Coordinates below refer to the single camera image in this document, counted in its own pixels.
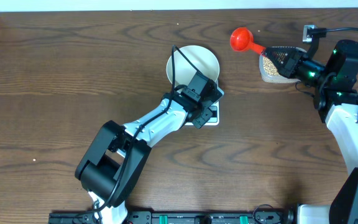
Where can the clear plastic container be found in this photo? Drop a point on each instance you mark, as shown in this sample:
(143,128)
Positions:
(273,79)

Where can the white bowl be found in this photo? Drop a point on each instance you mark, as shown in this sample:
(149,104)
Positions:
(200,57)

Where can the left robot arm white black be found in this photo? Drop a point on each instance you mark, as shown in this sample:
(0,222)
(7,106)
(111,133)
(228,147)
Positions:
(113,163)

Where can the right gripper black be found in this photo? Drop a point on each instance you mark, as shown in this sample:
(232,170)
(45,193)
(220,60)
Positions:
(290,63)

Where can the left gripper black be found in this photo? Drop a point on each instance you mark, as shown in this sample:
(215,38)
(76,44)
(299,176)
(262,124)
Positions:
(199,122)

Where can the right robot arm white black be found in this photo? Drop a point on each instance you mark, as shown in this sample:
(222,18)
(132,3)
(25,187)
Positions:
(336,101)

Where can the white digital kitchen scale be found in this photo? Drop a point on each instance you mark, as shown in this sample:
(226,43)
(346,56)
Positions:
(215,118)

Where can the soybeans pile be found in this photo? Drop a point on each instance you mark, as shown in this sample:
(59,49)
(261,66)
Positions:
(269,67)

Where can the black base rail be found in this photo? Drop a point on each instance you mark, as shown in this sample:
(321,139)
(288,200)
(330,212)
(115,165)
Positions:
(260,216)

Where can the red measuring scoop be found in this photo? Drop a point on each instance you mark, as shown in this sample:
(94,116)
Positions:
(242,40)

